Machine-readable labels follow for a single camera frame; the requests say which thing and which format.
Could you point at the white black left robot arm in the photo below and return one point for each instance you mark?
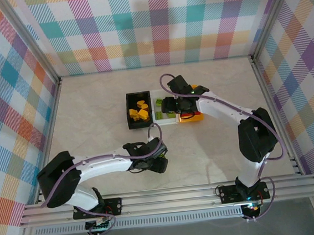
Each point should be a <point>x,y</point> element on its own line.
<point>103,165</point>

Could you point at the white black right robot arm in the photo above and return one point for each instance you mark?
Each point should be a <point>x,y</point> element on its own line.
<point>220,108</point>

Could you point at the green lego brick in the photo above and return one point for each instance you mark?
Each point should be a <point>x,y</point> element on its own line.
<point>158,115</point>
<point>158,102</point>
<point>170,115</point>

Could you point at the orange plastic container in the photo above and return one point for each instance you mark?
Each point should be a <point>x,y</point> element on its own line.
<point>192,119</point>

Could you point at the red lego brick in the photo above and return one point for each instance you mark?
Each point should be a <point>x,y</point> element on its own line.
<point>198,114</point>

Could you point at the white plastic container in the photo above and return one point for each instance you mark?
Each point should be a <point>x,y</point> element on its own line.
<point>155,123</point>

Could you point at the yellow lego brick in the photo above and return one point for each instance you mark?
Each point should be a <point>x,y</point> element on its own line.
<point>133,112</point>
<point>143,113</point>
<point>145,106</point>
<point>140,103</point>

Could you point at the black plastic container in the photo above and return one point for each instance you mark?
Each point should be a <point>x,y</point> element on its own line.
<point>127,112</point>

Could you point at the small circuit board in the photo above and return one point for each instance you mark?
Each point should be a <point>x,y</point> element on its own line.
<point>252,207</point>
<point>98,226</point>

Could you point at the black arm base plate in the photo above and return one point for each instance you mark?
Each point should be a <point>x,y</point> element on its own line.
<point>228,194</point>
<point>114,206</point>

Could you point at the aluminium frame side rail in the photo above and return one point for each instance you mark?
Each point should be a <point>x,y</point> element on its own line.
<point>276,111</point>
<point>51,133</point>

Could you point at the aluminium frame post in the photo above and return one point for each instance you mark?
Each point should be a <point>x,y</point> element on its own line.
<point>29,38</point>
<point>272,14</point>

